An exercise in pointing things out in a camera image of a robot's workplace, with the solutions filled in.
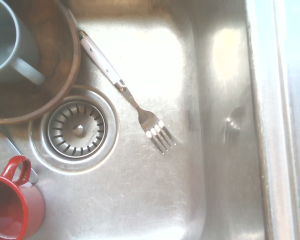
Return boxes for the brown wooden bowl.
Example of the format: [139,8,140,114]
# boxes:
[0,0,82,125]

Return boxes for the grey ceramic mug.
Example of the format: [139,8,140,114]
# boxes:
[0,0,46,86]

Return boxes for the fork with white handle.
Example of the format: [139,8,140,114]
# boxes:
[77,29,177,155]

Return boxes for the red enamel mug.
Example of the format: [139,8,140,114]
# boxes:
[0,155,46,240]

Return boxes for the stainless steel double sink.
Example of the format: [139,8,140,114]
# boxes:
[0,0,300,240]

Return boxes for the plain metal utensil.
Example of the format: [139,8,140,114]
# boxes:
[0,123,39,184]

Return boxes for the metal sink drain strainer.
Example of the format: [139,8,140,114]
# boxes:
[28,84,121,175]

